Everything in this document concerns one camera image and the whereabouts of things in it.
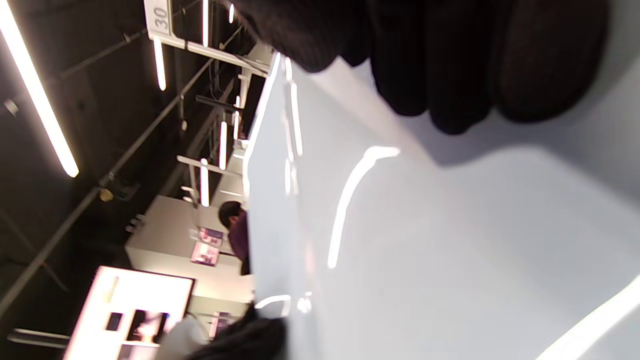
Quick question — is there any bright display screen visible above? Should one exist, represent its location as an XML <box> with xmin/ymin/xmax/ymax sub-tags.
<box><xmin>62</xmin><ymin>265</ymin><xmax>196</xmax><ymax>360</ymax></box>

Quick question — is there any person's right hand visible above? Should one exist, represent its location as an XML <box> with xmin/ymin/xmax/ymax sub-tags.
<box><xmin>232</xmin><ymin>0</ymin><xmax>612</xmax><ymax>136</ymax></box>

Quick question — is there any person's left hand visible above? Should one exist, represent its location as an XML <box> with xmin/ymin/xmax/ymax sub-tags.
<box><xmin>185</xmin><ymin>305</ymin><xmax>289</xmax><ymax>360</ymax></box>

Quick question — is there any row of ceiling light strips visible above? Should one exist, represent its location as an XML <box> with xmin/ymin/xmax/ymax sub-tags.
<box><xmin>0</xmin><ymin>0</ymin><xmax>242</xmax><ymax>207</ymax></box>

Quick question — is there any blue plastic snap folder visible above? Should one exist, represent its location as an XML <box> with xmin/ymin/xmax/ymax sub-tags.
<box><xmin>242</xmin><ymin>50</ymin><xmax>640</xmax><ymax>360</ymax></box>

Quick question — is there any white hanging sign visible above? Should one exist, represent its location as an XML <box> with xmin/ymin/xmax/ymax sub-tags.
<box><xmin>144</xmin><ymin>0</ymin><xmax>174</xmax><ymax>37</ymax></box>

